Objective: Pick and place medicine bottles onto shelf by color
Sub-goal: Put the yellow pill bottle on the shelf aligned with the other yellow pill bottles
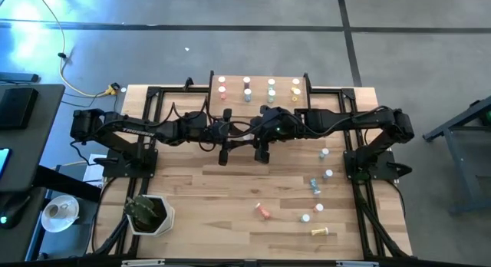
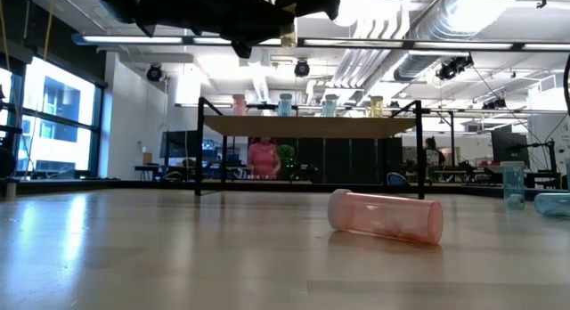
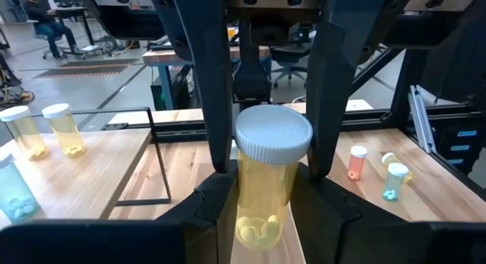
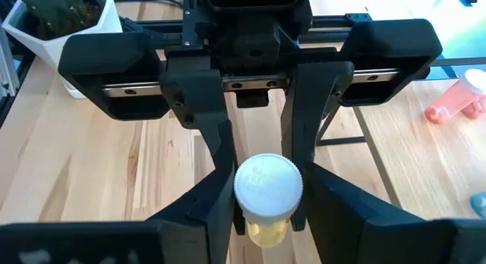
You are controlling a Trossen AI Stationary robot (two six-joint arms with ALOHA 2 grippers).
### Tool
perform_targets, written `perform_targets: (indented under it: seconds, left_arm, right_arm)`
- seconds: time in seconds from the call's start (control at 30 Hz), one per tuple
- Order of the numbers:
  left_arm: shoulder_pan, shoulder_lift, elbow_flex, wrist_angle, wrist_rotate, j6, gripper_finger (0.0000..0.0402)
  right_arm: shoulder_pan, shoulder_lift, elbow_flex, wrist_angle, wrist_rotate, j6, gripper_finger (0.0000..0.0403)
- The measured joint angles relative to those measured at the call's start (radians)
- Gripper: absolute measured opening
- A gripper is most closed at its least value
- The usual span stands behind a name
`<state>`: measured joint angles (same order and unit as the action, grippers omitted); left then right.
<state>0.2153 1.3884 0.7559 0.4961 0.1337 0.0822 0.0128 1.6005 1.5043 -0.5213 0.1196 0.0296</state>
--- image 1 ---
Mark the black flat box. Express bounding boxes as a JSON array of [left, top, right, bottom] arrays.
[[0, 87, 39, 130]]

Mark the grey metal table frame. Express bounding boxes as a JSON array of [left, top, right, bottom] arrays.
[[421, 96, 491, 216]]

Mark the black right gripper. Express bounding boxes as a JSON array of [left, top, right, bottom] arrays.
[[250, 104, 297, 164]]

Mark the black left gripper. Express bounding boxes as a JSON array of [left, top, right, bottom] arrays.
[[208, 108, 249, 166]]

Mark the white paper sheet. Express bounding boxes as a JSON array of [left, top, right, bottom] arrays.
[[82, 153, 107, 187]]

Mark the white cup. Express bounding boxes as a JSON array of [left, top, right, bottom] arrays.
[[44, 203, 64, 219]]

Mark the silver metal bracket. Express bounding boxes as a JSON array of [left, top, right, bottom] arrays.
[[335, 261, 379, 267], [121, 259, 166, 267]]

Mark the green succulent plant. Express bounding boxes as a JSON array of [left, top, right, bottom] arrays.
[[124, 195, 160, 229]]

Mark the wooden shelf with black legs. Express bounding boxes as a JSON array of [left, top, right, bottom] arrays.
[[206, 70, 314, 133]]

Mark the dark grey desk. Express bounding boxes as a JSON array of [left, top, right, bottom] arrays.
[[0, 84, 66, 193]]

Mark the black computer mouse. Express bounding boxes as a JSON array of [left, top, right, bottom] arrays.
[[0, 196, 31, 230]]

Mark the yellow cable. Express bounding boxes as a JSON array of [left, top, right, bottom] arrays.
[[34, 0, 112, 98]]

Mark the black aluminium table frame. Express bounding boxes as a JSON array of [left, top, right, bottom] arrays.
[[87, 77, 414, 262]]

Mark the white hexagonal planter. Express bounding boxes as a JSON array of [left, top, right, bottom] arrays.
[[123, 193, 176, 237]]

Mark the phone with lit screen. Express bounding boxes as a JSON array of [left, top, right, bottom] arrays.
[[0, 147, 12, 180]]

